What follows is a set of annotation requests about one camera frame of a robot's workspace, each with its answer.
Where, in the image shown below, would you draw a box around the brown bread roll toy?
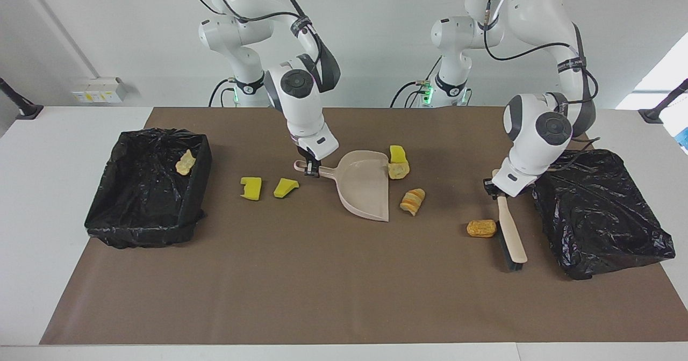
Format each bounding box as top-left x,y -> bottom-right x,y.
467,219 -> 498,239

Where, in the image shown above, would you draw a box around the beige brush black bristles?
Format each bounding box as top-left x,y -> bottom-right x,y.
491,169 -> 528,273

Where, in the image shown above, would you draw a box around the beige plastic dustpan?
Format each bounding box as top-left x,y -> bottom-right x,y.
293,150 -> 390,222

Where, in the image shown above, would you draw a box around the striped croissant toy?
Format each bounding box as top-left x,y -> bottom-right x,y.
399,188 -> 426,216

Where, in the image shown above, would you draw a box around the bin wrapped in black bag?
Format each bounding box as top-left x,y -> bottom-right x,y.
525,148 -> 676,281

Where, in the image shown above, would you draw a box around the open bin black liner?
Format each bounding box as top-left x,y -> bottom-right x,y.
84,128 -> 213,250

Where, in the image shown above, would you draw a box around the angled yellow sponge piece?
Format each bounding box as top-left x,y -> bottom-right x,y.
273,178 -> 300,199

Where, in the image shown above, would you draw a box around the notched yellow sponge piece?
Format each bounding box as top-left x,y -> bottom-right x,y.
240,176 -> 263,201

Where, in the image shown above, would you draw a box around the pale dumpling toy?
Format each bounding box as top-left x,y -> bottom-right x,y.
175,149 -> 197,176

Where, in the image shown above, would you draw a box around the brown paper table mat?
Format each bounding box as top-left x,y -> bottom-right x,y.
39,107 -> 688,345

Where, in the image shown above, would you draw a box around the black stand with foot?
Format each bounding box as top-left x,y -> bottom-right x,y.
638,78 -> 688,124
0,77 -> 45,120

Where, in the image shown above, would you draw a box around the black base power cable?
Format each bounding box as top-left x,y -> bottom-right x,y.
390,55 -> 444,108
208,78 -> 237,107

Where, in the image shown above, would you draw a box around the white wall socket box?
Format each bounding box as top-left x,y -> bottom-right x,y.
71,77 -> 128,104

